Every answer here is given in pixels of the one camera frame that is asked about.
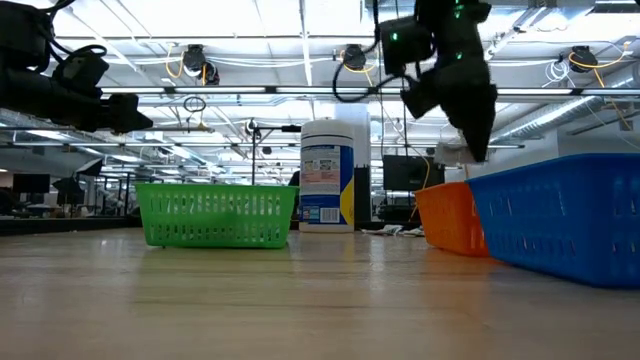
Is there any white blue yellow wipes canister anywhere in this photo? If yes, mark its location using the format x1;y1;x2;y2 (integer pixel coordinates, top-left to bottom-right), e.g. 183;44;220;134
298;119;356;234

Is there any green plastic basket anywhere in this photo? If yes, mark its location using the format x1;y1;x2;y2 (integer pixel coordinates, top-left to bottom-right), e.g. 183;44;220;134
134;182;301;250

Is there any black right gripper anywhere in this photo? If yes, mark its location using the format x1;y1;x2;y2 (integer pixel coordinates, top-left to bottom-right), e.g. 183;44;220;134
399;19;499;162

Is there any person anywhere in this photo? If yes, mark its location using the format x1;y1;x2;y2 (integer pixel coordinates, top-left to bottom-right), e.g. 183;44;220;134
288;169;301;221

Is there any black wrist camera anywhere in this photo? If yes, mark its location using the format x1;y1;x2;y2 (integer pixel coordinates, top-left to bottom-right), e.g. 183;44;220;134
378;16;435;77
52;45;110;96

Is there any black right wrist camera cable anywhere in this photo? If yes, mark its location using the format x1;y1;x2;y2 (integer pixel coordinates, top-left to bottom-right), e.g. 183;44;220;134
331;0;419;105

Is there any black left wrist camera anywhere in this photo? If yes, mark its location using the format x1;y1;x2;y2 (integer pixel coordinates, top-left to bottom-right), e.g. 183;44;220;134
52;45;110;96

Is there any white packet blue print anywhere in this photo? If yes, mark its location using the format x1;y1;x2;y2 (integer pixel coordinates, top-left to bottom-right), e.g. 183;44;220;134
360;224;404;237

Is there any black monitor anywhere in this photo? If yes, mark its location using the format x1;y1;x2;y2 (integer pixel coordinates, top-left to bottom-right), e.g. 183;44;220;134
12;173;51;195
382;154;446;192

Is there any blue plastic basket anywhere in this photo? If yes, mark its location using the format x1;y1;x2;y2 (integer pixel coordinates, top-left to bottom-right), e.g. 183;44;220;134
465;152;640;290

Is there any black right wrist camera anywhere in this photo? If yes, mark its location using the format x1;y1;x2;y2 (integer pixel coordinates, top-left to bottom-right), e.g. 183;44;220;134
378;16;435;77

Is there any black upright panel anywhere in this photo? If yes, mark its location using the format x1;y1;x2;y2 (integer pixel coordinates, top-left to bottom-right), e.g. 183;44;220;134
353;166;372;226

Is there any black camera stand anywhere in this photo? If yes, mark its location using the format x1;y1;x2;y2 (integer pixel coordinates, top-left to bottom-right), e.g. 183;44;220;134
247;118;304;186

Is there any black ceiling cable reel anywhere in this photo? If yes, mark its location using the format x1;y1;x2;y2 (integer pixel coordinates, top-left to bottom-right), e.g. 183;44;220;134
182;43;221;86
342;43;369;72
569;45;597;74

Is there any orange plastic basket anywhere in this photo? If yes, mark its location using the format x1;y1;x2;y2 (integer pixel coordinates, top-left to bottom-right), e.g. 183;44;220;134
413;180;492;259

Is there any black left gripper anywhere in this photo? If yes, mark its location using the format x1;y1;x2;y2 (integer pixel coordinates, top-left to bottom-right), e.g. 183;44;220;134
39;74;154;134

